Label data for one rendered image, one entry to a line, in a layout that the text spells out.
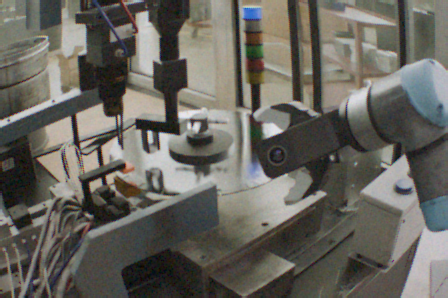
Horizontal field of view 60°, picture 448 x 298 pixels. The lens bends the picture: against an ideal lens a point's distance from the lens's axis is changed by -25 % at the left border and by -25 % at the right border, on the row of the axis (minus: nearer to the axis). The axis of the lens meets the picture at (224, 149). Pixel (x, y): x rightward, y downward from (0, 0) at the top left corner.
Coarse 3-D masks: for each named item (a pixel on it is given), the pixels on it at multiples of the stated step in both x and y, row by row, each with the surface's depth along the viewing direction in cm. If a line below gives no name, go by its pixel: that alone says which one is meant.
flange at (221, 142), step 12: (216, 132) 89; (168, 144) 85; (180, 144) 85; (192, 144) 84; (204, 144) 84; (216, 144) 84; (228, 144) 84; (180, 156) 82; (192, 156) 81; (204, 156) 81; (216, 156) 82
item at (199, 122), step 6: (204, 108) 88; (198, 114) 85; (204, 114) 84; (192, 120) 83; (198, 120) 83; (204, 120) 83; (210, 120) 84; (216, 120) 84; (222, 120) 83; (228, 120) 84; (192, 126) 84; (198, 126) 82; (204, 126) 84; (192, 132) 80; (198, 132) 84; (204, 132) 84
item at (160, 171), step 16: (192, 112) 100; (208, 112) 100; (224, 112) 100; (240, 112) 99; (224, 128) 93; (240, 128) 92; (256, 128) 92; (272, 128) 92; (128, 144) 88; (160, 144) 88; (240, 144) 86; (256, 144) 86; (112, 160) 83; (128, 160) 82; (144, 160) 82; (160, 160) 82; (176, 160) 82; (208, 160) 82; (224, 160) 81; (240, 160) 81; (256, 160) 81; (128, 176) 78; (144, 176) 77; (160, 176) 77; (176, 176) 77; (192, 176) 77; (208, 176) 77; (224, 176) 76; (240, 176) 76; (256, 176) 76; (160, 192) 73; (176, 192) 73; (224, 192) 72
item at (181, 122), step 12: (168, 96) 74; (168, 108) 75; (144, 120) 78; (156, 120) 77; (168, 120) 76; (180, 120) 76; (144, 132) 79; (156, 132) 78; (168, 132) 77; (180, 132) 76; (144, 144) 80; (156, 144) 81
